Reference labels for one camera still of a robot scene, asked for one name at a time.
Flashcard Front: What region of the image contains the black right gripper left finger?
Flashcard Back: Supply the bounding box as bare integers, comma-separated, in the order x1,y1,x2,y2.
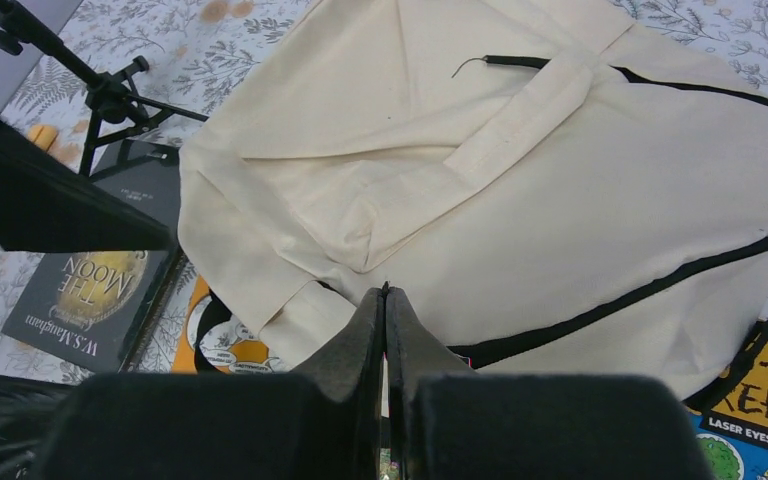
29,288,384,479

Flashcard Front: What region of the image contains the yellow treehouse paperback book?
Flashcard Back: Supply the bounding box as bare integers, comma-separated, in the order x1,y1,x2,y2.
685,319,768,479

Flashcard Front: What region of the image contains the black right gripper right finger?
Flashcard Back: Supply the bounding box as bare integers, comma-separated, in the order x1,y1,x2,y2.
385,286,713,479

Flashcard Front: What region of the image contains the black moon paperback book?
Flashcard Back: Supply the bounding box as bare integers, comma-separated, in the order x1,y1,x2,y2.
2,140,180,373

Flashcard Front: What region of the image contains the beige canvas backpack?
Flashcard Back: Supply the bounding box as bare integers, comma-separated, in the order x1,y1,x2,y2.
178,1,768,398

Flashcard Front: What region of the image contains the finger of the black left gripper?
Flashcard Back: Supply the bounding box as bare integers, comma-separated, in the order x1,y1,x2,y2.
0,119,172,253

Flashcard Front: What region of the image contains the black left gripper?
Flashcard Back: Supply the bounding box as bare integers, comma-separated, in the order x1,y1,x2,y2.
0,375,72,479

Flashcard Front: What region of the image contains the orange comic paperback book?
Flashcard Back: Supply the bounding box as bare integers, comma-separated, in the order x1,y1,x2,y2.
170,276,289,374

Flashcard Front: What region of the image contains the black mini tripod stand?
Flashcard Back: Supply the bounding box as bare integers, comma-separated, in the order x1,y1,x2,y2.
0,0,208,177

